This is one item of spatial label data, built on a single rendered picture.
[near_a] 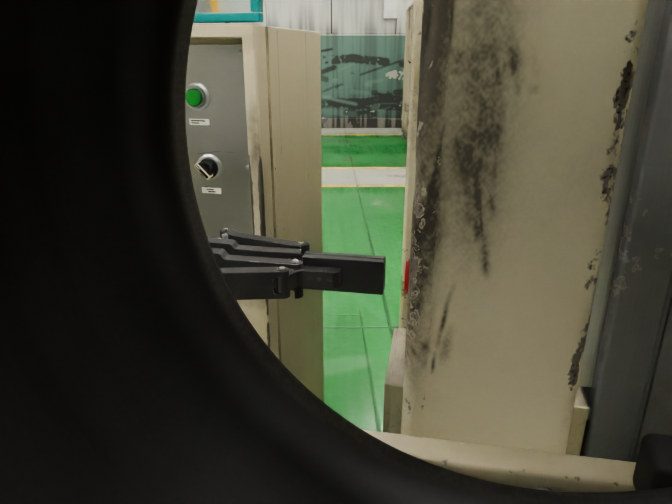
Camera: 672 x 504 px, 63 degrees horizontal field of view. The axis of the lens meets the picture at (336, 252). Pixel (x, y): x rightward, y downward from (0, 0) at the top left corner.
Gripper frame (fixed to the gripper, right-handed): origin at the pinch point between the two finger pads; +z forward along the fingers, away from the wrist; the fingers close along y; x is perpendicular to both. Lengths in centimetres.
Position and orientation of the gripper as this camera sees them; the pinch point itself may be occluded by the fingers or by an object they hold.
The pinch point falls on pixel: (343, 272)
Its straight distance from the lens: 47.0
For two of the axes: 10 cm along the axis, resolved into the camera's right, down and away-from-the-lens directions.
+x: 0.0, 9.4, 3.5
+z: 9.8, 0.7, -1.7
